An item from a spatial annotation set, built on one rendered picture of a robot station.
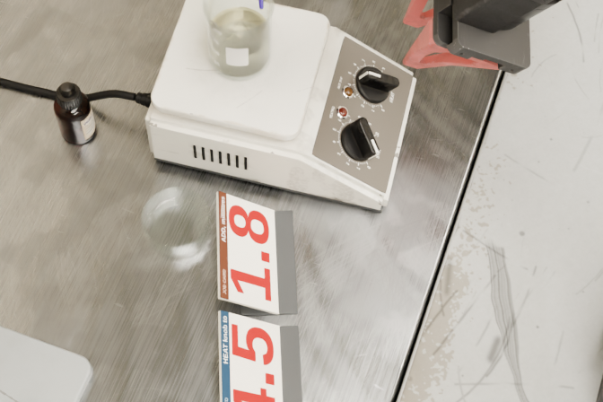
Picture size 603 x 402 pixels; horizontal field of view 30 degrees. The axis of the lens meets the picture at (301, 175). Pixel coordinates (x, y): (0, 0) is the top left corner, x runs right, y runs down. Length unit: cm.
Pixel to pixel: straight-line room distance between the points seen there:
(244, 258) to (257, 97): 13
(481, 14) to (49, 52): 42
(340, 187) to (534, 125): 19
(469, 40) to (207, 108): 22
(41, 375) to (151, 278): 11
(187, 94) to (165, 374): 21
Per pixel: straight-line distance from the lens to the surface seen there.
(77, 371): 87
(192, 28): 91
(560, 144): 99
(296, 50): 90
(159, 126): 89
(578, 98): 102
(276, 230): 91
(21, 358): 88
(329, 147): 89
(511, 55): 80
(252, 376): 85
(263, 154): 88
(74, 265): 92
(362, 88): 92
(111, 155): 96
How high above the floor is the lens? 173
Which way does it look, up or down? 62 degrees down
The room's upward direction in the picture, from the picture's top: 4 degrees clockwise
